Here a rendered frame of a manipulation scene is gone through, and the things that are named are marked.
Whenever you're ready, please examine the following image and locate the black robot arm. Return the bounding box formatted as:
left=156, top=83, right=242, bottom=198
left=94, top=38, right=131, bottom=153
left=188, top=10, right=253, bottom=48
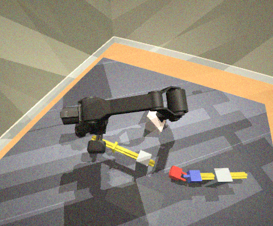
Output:
left=60, top=86, right=188, bottom=138

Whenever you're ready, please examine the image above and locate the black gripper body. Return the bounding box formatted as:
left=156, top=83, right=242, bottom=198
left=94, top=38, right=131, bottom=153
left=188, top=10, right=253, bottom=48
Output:
left=87, top=120, right=106, bottom=154

